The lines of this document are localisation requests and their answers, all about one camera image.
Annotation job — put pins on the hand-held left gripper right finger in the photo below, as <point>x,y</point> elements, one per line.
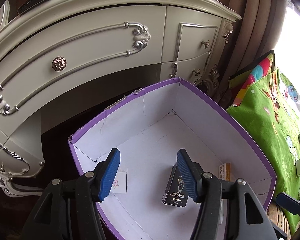
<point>187,177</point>

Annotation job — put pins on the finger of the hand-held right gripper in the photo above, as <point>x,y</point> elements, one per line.
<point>288,202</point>

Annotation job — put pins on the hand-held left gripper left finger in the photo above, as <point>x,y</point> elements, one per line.
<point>110,177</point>

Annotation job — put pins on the small black box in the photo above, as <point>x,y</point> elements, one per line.
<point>173,197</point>

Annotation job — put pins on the purple cardboard box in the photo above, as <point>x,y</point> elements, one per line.
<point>152,135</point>

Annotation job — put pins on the small white packet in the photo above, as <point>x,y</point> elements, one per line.
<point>121,182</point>

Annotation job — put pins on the small yellow white box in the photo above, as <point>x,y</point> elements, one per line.
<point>225,170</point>

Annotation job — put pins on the printed green cloth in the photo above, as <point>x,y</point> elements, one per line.
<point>265,120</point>

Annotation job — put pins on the small bronze drawer knob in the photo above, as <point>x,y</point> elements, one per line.
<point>206,43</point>
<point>197,72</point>

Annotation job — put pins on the small cream drawer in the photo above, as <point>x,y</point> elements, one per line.
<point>182,70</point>
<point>190,42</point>

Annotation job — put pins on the round bronze drawer knob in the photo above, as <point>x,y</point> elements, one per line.
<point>59,63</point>

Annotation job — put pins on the wide cream drawer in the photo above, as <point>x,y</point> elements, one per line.
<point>90,50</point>

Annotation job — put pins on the brown curtain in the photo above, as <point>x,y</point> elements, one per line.
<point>252,30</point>

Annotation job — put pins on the cream dressing table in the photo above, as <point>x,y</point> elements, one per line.
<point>102,12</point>

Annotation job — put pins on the silver ornate mirror frame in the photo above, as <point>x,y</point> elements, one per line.
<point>0,20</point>

